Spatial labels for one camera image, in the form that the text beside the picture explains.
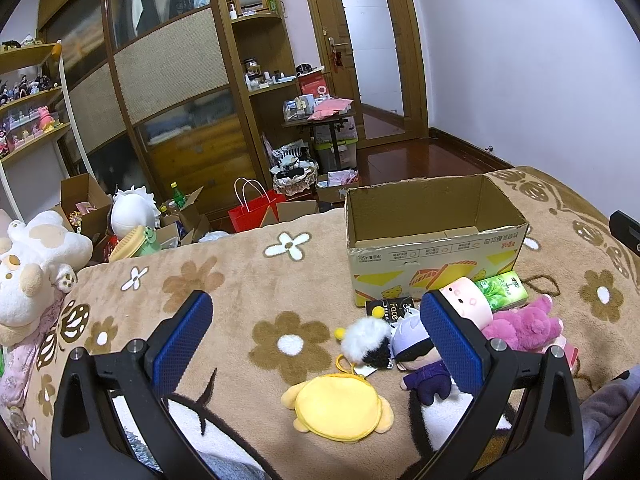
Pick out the magenta pink plush toy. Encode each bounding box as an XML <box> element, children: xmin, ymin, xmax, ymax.
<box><xmin>482</xmin><ymin>295</ymin><xmax>563</xmax><ymax>352</ymax></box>

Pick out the pink swiss roll plush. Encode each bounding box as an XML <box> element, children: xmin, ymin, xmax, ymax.
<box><xmin>439</xmin><ymin>276</ymin><xmax>492</xmax><ymax>330</ymax></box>

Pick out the white-haired blindfold plush doll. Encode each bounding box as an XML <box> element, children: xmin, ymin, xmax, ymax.
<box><xmin>390</xmin><ymin>311</ymin><xmax>452</xmax><ymax>405</ymax></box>

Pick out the yellow plush pouch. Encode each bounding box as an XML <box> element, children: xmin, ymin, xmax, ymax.
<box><xmin>281</xmin><ymin>374</ymin><xmax>395</xmax><ymax>443</ymax></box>

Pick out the white black fluffy pompom plush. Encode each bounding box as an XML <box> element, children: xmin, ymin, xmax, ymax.
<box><xmin>334</xmin><ymin>315</ymin><xmax>393</xmax><ymax>370</ymax></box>

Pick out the green tissue pack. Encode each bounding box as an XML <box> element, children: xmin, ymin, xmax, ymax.
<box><xmin>475</xmin><ymin>271</ymin><xmax>528</xmax><ymax>312</ymax></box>

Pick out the large white beige plush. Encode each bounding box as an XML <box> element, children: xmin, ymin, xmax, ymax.
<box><xmin>1</xmin><ymin>210</ymin><xmax>93</xmax><ymax>347</ymax></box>

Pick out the black Face tissue pack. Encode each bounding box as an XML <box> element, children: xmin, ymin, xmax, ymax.
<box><xmin>366</xmin><ymin>297</ymin><xmax>414</xmax><ymax>320</ymax></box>

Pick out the green frog plush with hat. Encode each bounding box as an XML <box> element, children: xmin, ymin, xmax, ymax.
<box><xmin>108</xmin><ymin>226</ymin><xmax>160</xmax><ymax>262</ymax></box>

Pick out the open cardboard box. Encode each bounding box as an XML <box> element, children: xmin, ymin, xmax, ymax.
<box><xmin>344</xmin><ymin>174</ymin><xmax>529</xmax><ymax>307</ymax></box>

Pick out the brown cardboard box on floor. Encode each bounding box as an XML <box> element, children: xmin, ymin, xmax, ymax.
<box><xmin>54</xmin><ymin>174</ymin><xmax>112</xmax><ymax>244</ymax></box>

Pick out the white round plush head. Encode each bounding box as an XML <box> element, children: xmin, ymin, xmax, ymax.
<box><xmin>111</xmin><ymin>186</ymin><xmax>160</xmax><ymax>240</ymax></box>

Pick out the beige floral blanket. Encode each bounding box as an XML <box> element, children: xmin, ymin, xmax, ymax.
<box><xmin>16</xmin><ymin>167</ymin><xmax>639</xmax><ymax>479</ymax></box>

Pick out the red paper gift bag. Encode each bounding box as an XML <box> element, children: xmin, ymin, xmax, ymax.
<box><xmin>228</xmin><ymin>177</ymin><xmax>286</xmax><ymax>233</ymax></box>

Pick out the white wooden figure shelf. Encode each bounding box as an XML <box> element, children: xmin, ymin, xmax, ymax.
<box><xmin>1</xmin><ymin>41</ymin><xmax>93</xmax><ymax>221</ymax></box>

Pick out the wooden door with glass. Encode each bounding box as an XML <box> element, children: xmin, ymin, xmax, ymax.
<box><xmin>308</xmin><ymin>0</ymin><xmax>428</xmax><ymax>148</ymax></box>

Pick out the small black side table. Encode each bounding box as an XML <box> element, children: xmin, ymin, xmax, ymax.
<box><xmin>282</xmin><ymin>113</ymin><xmax>359</xmax><ymax>174</ymax></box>

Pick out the wicker basket with items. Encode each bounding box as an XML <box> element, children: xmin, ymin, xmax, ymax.
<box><xmin>272</xmin><ymin>160</ymin><xmax>319</xmax><ymax>197</ymax></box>

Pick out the wooden wardrobe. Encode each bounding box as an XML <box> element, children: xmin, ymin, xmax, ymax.
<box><xmin>38</xmin><ymin>0</ymin><xmax>298</xmax><ymax>222</ymax></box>

